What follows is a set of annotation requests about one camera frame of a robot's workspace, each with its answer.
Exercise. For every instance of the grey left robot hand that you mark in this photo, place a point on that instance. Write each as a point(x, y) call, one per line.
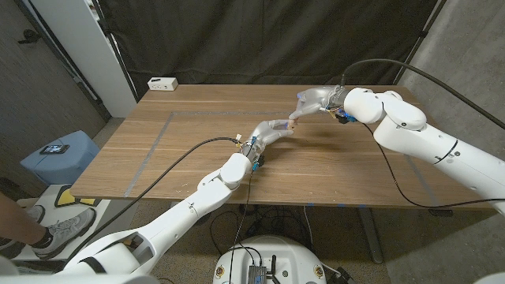
point(268, 134)

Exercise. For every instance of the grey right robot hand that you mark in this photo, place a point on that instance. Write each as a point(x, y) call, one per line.
point(315, 100)

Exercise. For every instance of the wooden block with holes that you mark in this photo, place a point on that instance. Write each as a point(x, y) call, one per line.
point(292, 125)

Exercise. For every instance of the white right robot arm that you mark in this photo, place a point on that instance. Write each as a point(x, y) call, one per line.
point(426, 134)

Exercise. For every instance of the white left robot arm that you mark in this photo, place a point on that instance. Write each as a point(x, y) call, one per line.
point(189, 209)

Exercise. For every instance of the black backdrop curtain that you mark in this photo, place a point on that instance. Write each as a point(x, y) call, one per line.
point(276, 39)

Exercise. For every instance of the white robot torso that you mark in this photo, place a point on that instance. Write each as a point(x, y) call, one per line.
point(272, 250)

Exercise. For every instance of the white power strip box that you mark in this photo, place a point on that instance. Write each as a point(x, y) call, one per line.
point(162, 83)

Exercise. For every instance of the black backdrop stand pole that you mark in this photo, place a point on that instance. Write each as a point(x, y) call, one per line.
point(423, 34)
point(118, 59)

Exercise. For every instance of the grey module on torso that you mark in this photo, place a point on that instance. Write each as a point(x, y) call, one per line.
point(256, 275)

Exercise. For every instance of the grey table leg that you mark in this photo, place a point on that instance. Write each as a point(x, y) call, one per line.
point(371, 236)

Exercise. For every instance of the white floor platform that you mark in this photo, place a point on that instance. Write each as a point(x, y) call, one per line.
point(114, 221)

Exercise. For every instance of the white pillar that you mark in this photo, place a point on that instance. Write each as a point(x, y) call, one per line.
point(87, 51)

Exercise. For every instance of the blue stool with phone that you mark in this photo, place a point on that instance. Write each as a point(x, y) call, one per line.
point(67, 167)

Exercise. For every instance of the yellow black floor pedal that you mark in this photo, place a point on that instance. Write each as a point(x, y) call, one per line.
point(65, 197)

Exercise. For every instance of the black smartphone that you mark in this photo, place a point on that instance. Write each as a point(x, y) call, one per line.
point(54, 149)

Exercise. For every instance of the grey black sneaker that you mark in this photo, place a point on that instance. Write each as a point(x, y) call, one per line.
point(65, 232)
point(34, 214)

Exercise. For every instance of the person's bare leg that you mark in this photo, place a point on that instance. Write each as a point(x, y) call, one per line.
point(16, 225)

